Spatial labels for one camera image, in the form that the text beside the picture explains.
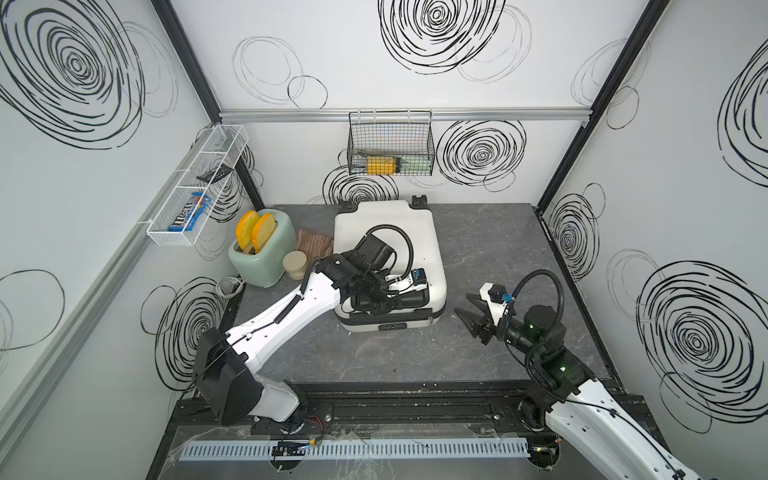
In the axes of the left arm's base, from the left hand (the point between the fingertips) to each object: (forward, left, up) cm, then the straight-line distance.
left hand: (399, 296), depth 76 cm
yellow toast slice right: (+19, +40, +2) cm, 45 cm away
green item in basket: (+36, -4, +14) cm, 39 cm away
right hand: (-2, -16, +2) cm, 17 cm away
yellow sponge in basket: (+36, +6, +14) cm, 39 cm away
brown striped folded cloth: (+28, +30, -17) cm, 44 cm away
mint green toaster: (+13, +39, -6) cm, 41 cm away
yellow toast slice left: (+19, +45, +3) cm, 49 cm away
